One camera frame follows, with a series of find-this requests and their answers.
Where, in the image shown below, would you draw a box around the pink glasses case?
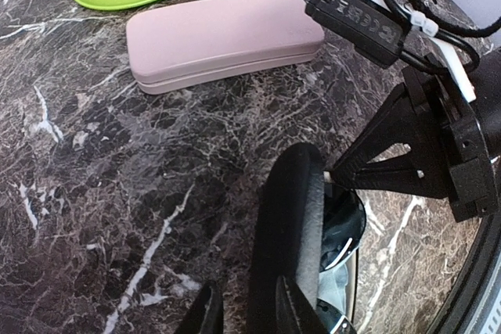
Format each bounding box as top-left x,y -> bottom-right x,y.
126,0 -> 325,95

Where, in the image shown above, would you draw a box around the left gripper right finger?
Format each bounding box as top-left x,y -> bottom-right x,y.
276,275 -> 327,334

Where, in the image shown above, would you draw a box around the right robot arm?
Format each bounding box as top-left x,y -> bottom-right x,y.
330,49 -> 500,333

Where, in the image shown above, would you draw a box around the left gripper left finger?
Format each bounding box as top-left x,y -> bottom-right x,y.
182,281 -> 224,334

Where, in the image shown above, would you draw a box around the black sunglasses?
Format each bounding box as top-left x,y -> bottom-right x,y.
316,184 -> 366,333

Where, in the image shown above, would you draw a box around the black glasses case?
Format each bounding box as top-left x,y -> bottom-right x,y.
247,142 -> 336,333

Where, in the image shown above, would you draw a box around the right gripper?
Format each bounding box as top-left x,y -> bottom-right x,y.
330,64 -> 499,222

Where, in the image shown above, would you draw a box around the blue cleaning cloth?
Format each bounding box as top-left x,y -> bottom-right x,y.
318,264 -> 349,311

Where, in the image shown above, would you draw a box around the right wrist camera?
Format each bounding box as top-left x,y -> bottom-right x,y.
305,0 -> 480,102

